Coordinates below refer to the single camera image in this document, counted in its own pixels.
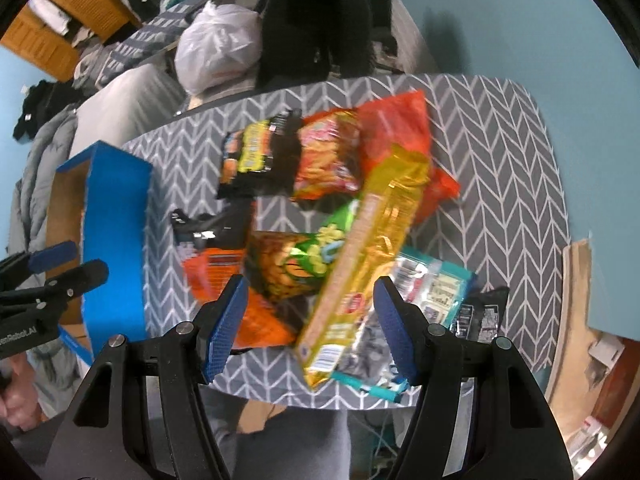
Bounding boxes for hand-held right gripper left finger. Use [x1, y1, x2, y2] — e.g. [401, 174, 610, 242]
[57, 274, 251, 480]

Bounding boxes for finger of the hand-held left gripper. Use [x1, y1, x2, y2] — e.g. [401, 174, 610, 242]
[0, 259, 110, 311]
[0, 241, 78, 281]

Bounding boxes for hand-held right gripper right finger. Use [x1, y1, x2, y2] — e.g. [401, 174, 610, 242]
[372, 276, 573, 480]

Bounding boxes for blue cardboard box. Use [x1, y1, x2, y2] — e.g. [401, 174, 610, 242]
[44, 141, 153, 361]

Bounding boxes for teal clear snack packet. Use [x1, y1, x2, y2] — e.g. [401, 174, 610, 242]
[332, 246, 476, 405]

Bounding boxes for long yellow snack packet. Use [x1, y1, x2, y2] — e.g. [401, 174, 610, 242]
[294, 144, 432, 392]

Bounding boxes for black white-print snack packet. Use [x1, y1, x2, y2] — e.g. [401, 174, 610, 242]
[450, 286, 511, 346]

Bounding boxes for small black snack packet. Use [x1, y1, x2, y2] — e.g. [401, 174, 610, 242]
[170, 197, 256, 253]

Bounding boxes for green snack bag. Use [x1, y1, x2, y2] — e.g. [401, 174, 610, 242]
[247, 199, 361, 306]

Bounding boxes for black yellow-label snack packet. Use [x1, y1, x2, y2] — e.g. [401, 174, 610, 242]
[216, 110, 303, 201]

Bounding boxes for red orange snack bag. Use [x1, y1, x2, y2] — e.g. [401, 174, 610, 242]
[290, 109, 363, 203]

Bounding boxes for orange translucent snack packet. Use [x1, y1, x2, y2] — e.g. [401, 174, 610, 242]
[357, 89, 461, 223]

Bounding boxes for person's left hand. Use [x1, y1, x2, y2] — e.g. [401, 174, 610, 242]
[0, 355, 41, 423]

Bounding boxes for grey puffy jacket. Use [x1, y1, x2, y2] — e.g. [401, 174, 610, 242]
[7, 105, 86, 421]

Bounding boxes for person's leg grey pants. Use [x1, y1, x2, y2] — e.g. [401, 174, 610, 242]
[200, 387, 351, 480]

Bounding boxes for black clothing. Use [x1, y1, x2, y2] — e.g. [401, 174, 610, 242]
[12, 79, 76, 143]

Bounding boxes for light grey pillow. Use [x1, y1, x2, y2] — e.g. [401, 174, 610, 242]
[70, 65, 188, 158]

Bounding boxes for wooden board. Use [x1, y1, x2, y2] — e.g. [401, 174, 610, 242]
[542, 240, 608, 406]

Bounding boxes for grey chevron tablecloth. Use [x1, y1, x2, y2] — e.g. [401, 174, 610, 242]
[120, 72, 572, 413]

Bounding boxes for blue grey patterned cloth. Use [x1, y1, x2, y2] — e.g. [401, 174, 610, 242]
[107, 0, 216, 68]

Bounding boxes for wooden cabinet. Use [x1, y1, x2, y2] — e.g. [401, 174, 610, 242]
[0, 0, 143, 83]

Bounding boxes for white plastic bag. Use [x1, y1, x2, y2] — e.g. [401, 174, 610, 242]
[174, 1, 265, 96]

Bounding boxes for black coat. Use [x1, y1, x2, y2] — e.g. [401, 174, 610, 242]
[256, 0, 393, 83]

